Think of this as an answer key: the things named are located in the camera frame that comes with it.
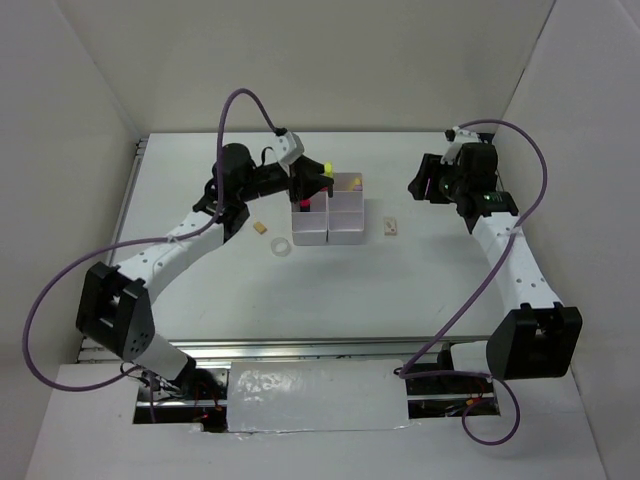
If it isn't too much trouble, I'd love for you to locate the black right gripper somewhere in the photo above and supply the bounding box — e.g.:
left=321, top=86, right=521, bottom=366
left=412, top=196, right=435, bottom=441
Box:
left=408, top=153, right=469, bottom=204

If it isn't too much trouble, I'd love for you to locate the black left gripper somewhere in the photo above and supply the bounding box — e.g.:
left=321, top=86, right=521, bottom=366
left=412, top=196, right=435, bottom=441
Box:
left=238, top=154, right=335, bottom=205

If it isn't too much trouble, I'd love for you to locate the black yellow highlighter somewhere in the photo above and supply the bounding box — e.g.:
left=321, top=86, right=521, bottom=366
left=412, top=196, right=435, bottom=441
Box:
left=324, top=162, right=334, bottom=197

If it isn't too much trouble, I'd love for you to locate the black pink highlighter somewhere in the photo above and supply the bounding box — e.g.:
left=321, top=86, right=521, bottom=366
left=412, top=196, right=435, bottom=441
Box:
left=299, top=199, right=311, bottom=213

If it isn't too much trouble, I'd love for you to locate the beige white eraser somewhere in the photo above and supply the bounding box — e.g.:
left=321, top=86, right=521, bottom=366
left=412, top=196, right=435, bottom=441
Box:
left=383, top=217, right=398, bottom=236

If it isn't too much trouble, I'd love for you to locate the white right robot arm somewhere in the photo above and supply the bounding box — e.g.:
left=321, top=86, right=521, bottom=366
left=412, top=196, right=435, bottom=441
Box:
left=408, top=142, right=583, bottom=380

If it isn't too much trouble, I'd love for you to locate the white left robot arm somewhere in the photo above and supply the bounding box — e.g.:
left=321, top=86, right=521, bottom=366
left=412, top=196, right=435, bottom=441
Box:
left=76, top=139, right=334, bottom=399

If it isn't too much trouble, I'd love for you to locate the white right organizer container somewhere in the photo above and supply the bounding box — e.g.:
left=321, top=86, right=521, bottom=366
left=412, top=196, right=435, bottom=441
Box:
left=328, top=172, right=365, bottom=245

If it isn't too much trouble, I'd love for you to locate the white organizer container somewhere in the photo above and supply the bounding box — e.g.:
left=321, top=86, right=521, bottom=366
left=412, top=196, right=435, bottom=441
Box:
left=291, top=192, right=328, bottom=246
left=328, top=172, right=365, bottom=245

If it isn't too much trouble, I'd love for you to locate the white left organizer container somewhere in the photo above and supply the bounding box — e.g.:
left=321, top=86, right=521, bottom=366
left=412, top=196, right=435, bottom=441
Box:
left=291, top=192, right=328, bottom=246

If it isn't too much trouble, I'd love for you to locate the small yellow eraser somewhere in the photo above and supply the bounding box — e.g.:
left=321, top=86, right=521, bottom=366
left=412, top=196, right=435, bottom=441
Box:
left=253, top=222, right=267, bottom=234

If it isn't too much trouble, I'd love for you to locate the clear tape roll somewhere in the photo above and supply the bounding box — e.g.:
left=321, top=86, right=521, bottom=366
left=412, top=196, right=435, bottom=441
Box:
left=270, top=237, right=292, bottom=257

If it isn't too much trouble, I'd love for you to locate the white foil-taped panel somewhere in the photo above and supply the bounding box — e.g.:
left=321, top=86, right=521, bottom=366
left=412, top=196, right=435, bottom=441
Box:
left=227, top=360, right=409, bottom=433

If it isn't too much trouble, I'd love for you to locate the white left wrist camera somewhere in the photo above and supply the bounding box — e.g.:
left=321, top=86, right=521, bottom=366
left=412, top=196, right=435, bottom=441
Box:
left=271, top=130, right=305, bottom=169

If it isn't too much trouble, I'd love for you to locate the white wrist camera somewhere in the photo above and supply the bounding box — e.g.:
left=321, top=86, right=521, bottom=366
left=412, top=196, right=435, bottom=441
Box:
left=440, top=126, right=481, bottom=165
left=271, top=130, right=305, bottom=169

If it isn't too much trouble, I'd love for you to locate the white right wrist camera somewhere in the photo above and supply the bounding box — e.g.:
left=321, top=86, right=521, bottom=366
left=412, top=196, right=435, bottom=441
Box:
left=440, top=126, right=481, bottom=165

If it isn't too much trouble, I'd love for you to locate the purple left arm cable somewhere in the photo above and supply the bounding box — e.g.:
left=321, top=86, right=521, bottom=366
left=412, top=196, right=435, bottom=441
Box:
left=22, top=88, right=281, bottom=426

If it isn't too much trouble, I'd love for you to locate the aluminium frame rail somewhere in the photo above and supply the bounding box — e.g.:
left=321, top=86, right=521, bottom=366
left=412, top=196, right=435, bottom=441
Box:
left=74, top=334, right=559, bottom=364

